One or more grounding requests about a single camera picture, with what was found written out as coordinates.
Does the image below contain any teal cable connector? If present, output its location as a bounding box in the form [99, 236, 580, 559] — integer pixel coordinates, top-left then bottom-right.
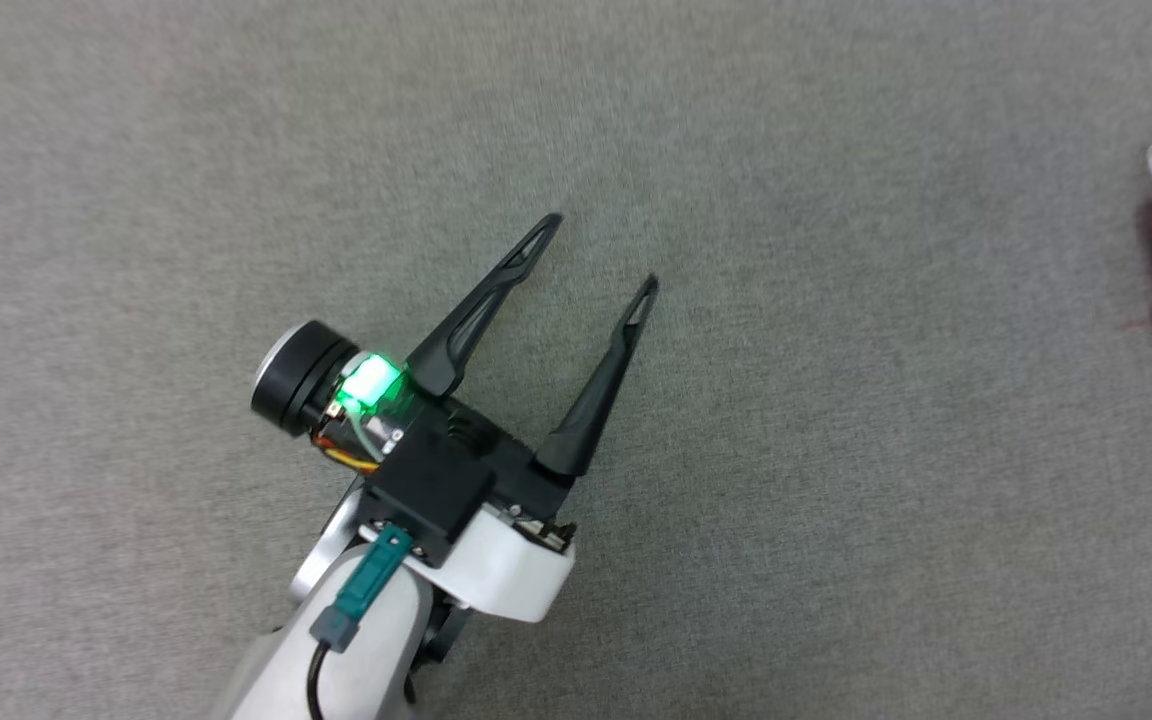
[311, 525, 415, 653]

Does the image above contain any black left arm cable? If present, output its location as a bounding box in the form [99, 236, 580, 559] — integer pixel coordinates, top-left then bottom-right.
[306, 640, 337, 720]

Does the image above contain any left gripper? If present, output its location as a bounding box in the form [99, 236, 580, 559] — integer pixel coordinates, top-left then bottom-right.
[251, 213, 659, 623]

